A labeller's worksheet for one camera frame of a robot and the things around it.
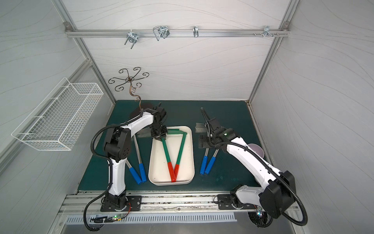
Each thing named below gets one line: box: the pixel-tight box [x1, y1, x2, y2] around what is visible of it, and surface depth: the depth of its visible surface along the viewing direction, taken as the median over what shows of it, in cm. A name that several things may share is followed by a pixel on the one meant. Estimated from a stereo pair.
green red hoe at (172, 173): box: [161, 137, 177, 183], surface depth 86 cm
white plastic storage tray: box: [148, 125, 196, 186], surface depth 90 cm
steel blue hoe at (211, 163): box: [204, 149, 220, 175], surface depth 87 cm
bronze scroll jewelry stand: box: [108, 66, 150, 112], surface depth 93 cm
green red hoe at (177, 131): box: [167, 129, 188, 181], surface depth 93 cm
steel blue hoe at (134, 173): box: [125, 158, 143, 185], surface depth 82 cm
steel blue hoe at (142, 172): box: [133, 134, 148, 184], surface depth 84 cm
